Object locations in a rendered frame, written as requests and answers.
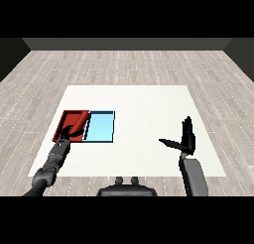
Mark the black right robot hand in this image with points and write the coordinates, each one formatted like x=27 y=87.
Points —
x=188 y=139

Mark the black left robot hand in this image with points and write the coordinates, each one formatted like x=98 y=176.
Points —
x=66 y=131

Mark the small red can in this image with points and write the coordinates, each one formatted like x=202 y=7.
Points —
x=81 y=119

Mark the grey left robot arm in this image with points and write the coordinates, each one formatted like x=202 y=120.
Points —
x=57 y=155

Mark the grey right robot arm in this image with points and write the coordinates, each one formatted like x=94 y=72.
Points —
x=194 y=175

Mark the shallow red open box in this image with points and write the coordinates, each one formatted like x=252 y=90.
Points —
x=64 y=119

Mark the shallow light blue open box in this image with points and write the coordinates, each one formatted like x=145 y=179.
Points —
x=100 y=126

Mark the dark grey robot body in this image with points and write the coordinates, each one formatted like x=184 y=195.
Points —
x=127 y=190

